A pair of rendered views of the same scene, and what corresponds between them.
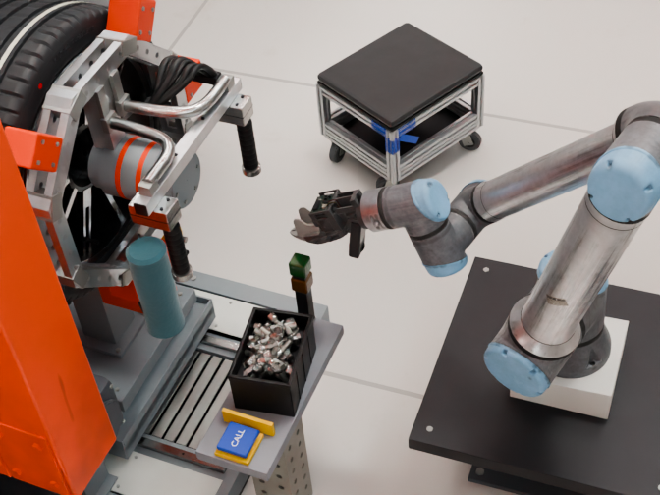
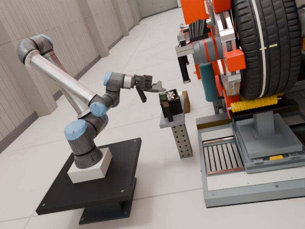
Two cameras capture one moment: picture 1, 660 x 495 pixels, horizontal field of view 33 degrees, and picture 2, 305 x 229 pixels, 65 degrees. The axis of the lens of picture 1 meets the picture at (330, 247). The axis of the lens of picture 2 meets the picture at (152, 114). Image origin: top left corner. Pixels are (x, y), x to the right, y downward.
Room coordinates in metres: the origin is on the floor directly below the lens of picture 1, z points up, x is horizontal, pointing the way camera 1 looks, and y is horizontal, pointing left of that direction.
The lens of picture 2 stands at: (3.07, -0.32, 1.20)
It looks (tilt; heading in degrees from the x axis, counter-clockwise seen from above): 25 degrees down; 168
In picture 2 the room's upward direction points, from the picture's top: 19 degrees counter-clockwise
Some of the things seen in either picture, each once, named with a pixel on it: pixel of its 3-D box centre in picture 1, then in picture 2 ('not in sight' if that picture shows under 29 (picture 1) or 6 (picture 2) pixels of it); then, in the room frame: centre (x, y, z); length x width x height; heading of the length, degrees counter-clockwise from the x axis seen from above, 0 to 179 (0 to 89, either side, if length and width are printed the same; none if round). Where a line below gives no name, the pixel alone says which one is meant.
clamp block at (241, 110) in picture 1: (229, 107); (184, 49); (1.92, 0.19, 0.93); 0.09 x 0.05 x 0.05; 63
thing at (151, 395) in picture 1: (113, 357); (264, 140); (1.91, 0.61, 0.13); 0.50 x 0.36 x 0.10; 153
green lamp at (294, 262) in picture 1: (300, 265); (164, 96); (1.69, 0.07, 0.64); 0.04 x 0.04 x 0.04; 63
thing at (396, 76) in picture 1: (402, 112); not in sight; (2.77, -0.27, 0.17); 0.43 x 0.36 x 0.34; 127
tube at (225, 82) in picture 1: (172, 81); (195, 22); (1.89, 0.29, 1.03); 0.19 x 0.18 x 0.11; 63
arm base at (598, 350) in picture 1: (569, 332); (86, 153); (1.59, -0.53, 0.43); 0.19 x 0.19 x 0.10
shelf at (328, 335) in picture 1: (273, 389); (173, 110); (1.52, 0.16, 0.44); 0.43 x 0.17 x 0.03; 153
